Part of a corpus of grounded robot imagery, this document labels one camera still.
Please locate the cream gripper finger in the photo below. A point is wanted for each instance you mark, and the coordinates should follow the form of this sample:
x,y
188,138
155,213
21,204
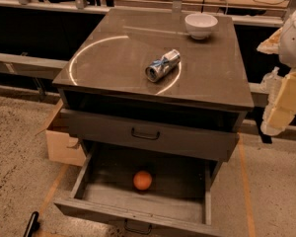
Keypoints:
x,y
271,45
281,107

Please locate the orange fruit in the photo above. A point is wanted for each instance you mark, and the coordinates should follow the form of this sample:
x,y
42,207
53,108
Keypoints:
x,y
142,180

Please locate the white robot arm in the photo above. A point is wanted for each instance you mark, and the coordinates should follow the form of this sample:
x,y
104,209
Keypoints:
x,y
287,45

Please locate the upper grey drawer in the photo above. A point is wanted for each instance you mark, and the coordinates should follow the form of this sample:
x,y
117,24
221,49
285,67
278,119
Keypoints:
x,y
153,136

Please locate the grey drawer cabinet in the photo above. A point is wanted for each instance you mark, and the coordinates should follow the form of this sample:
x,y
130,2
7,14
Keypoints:
x,y
140,80

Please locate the open middle drawer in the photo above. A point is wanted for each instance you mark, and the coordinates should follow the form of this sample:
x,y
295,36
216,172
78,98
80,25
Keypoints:
x,y
177,204

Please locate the clear plastic bottle left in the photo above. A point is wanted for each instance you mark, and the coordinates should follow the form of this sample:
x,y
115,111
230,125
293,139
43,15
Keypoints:
x,y
269,79

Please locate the white ceramic bowl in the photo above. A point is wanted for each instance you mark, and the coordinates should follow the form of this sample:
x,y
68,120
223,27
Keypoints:
x,y
200,26

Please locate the crushed silver soda can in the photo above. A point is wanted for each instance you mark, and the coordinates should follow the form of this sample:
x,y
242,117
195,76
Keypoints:
x,y
161,67

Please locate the cardboard box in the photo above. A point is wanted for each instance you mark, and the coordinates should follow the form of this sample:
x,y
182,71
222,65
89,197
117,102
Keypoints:
x,y
61,147

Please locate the black object on floor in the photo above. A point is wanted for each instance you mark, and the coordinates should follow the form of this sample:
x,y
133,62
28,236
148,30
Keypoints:
x,y
33,225

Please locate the metal rail shelf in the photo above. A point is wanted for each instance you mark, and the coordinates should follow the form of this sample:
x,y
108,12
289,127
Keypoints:
x,y
30,66

